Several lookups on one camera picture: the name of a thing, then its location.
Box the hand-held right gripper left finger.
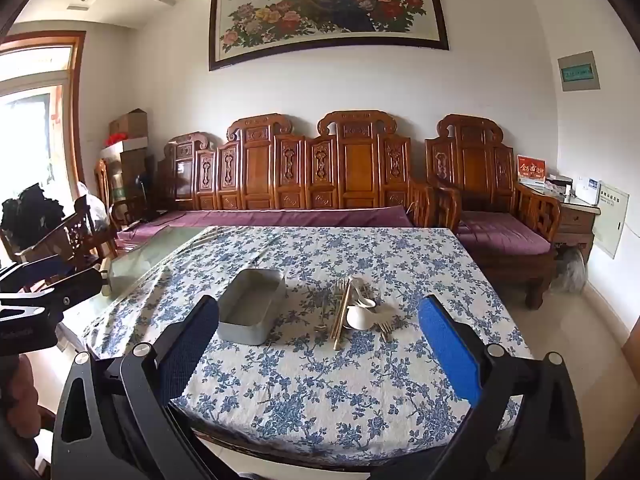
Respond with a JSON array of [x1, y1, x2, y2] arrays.
[[51, 294, 221, 480]]

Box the white flat box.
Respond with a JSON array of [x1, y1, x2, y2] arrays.
[[100, 136, 149, 161]]

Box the purple armchair cushion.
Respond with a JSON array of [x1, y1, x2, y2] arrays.
[[452, 210, 553, 256]]

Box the blue floral tablecloth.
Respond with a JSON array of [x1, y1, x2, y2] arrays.
[[82, 225, 533, 453]]

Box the brown cardboard box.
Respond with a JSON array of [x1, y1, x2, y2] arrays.
[[109, 108, 148, 138]]

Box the small white box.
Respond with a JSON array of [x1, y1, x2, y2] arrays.
[[575, 177, 601, 206]]

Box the wood-framed window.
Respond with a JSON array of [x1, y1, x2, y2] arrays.
[[0, 30, 87, 261]]

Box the green wall panel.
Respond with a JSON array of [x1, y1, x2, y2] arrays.
[[557, 51, 601, 92]]

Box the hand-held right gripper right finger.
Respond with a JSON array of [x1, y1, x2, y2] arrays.
[[416, 294, 587, 480]]

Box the carved wooden armchair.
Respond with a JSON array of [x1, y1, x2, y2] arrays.
[[425, 114, 563, 311]]

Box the wooden side table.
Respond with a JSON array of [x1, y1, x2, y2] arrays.
[[520, 182, 601, 266]]

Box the grey metal tray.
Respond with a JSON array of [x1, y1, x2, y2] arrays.
[[216, 268, 287, 347]]

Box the purple sofa cushion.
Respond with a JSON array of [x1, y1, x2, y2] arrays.
[[115, 205, 416, 253]]

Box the clear plastic bag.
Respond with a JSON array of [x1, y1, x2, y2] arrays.
[[75, 182, 108, 233]]

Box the light wooden chopstick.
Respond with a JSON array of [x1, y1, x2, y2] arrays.
[[334, 280, 354, 346], [331, 280, 351, 352]]

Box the framed peacock painting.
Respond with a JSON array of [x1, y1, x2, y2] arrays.
[[208, 0, 450, 72]]

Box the white wall panel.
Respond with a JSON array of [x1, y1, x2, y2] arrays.
[[592, 185, 631, 260]]

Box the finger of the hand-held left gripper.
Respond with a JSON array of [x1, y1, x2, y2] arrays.
[[0, 254, 76, 294], [0, 266, 111, 318]]

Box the wooden chair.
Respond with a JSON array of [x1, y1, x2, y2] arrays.
[[95, 159, 151, 231], [0, 205, 118, 281]]

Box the grey plastic bag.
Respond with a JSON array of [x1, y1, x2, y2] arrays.
[[552, 242, 587, 295]]

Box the carved wooden sofa bench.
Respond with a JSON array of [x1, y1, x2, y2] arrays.
[[157, 111, 436, 228]]

